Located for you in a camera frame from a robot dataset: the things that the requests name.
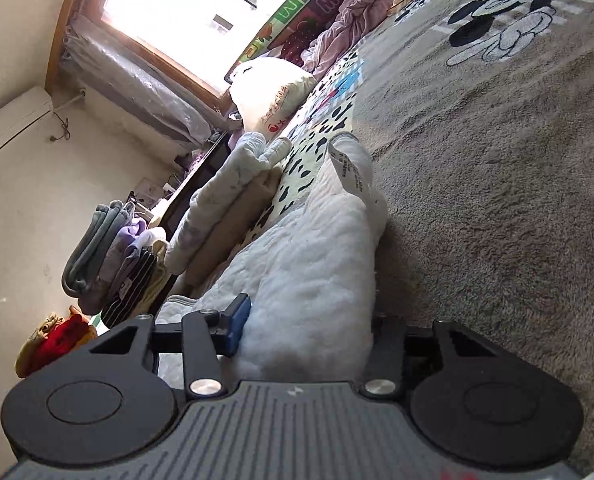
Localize white quilted garment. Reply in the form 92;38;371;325
156;132;388;384

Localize red and yellow plush toy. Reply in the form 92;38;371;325
14;306;98;378

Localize dark striped folded garment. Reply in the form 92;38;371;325
101;248;157;328

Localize yellow folded garment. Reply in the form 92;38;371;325
132;226;170;314

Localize purple folded garment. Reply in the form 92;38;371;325
78;217;146;315

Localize grey folded garment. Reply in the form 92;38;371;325
62;200;134;298

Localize beige folded cloth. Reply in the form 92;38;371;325
184;166;282;287

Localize grey Mickey Mouse blanket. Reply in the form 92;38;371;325
248;0;594;476

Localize white floral folded blanket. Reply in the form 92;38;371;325
163;131;291;275

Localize white air conditioner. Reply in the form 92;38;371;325
0;87;53;151

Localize white printed pillow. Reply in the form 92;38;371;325
230;58;317;141

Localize plastic-wrapped curtain roll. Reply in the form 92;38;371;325
60;13;242;150

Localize colourful alphabet foam mat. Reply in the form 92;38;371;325
224;0;344;84

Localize purple crumpled sheet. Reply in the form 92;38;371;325
300;0;393;80

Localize window with wooden frame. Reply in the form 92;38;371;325
47;0;285;108

